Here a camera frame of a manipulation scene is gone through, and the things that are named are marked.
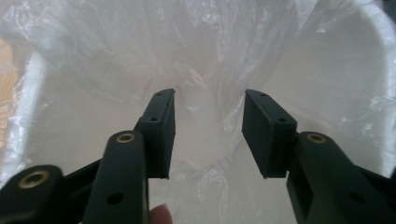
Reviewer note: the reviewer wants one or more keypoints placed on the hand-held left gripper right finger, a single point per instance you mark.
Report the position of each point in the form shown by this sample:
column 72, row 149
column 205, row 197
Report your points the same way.
column 323, row 180

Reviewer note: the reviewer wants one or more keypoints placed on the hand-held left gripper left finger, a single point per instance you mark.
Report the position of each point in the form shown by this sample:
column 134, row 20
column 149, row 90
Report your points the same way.
column 124, row 174

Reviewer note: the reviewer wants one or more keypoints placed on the white plastic bin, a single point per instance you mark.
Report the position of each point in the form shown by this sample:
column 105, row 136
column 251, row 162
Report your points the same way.
column 387, row 62

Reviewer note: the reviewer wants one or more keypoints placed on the clear plastic bag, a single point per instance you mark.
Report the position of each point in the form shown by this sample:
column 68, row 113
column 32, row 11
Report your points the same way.
column 202, row 37

